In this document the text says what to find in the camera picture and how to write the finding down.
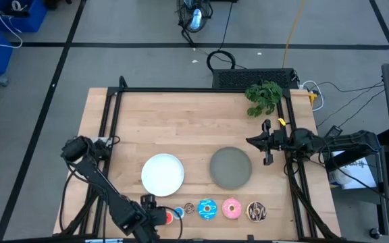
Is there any large pink frosted donut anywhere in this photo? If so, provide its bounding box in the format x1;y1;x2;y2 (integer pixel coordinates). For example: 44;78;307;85
222;197;242;219

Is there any large chocolate frosted donut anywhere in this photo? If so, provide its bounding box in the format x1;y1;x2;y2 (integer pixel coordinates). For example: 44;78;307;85
246;200;267;223

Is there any coiled black cable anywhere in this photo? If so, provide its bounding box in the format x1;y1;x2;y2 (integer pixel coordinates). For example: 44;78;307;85
206;49;236;72

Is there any black floor fan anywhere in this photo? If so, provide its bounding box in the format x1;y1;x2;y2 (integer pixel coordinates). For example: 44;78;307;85
176;0;214;47

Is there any black power adapter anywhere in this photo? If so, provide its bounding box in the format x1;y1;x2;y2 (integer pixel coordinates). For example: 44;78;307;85
326;125;344;138

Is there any white looped cable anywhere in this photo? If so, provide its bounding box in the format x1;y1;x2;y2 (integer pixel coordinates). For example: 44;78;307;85
301;80;326;113

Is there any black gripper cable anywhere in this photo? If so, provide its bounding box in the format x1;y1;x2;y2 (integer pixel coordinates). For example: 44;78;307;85
156;205;184;241

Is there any white paper sheet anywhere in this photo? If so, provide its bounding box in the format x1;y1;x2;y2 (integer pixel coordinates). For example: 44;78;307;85
329;151;378;190

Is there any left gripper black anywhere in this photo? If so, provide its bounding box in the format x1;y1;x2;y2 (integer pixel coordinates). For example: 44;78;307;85
140;194;176;227

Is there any yellow cable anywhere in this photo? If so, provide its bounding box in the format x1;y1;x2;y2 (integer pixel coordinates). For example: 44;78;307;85
282;0;307;69

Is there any white round plate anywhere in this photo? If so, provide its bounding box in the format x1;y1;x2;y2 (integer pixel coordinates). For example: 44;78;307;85
140;153;185;198

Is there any green potted plant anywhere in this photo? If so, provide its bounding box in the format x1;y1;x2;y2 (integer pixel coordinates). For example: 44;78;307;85
244;80;284;118

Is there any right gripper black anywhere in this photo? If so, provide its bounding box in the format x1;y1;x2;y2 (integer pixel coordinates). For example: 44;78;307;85
246;119;290;166

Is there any black aluminium table frame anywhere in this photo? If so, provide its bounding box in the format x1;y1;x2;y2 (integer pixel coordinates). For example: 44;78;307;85
57;76;342;243

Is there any long white cable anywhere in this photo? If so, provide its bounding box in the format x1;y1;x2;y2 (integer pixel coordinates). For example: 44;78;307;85
0;0;24;49

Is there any thin black cable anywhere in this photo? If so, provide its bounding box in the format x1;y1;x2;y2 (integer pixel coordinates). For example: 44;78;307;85
311;80;385;128

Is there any large blue frosted donut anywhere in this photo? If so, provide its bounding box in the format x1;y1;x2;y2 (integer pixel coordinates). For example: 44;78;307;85
197;198;218;221

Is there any grey round plate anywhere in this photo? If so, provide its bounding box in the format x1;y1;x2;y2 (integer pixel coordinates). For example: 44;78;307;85
209;146;253;190

